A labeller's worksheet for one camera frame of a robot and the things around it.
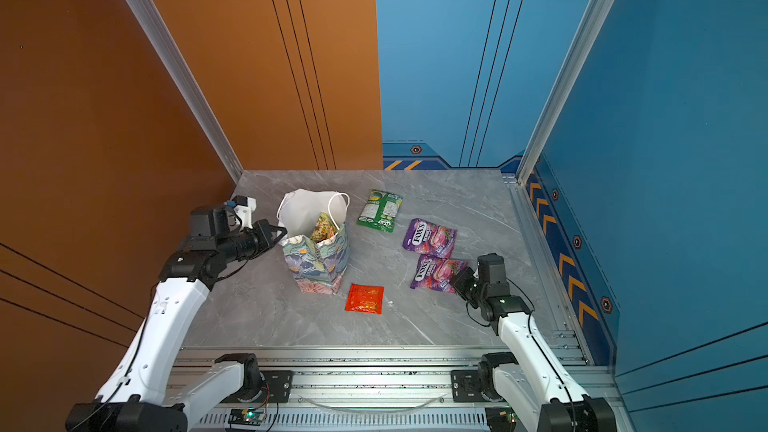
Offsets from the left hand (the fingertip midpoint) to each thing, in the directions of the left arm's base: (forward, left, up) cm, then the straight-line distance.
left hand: (287, 227), depth 75 cm
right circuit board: (-37, -53, -25) cm, 70 cm away
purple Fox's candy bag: (+12, -38, -21) cm, 45 cm away
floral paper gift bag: (-7, -7, -8) cm, 13 cm away
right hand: (-5, -43, -17) cm, 46 cm away
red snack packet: (-9, -19, -23) cm, 31 cm away
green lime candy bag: (+22, -23, -20) cm, 38 cm away
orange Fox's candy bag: (+6, -7, -9) cm, 13 cm away
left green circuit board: (-37, +7, -26) cm, 46 cm away
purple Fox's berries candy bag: (-3, -40, -18) cm, 44 cm away
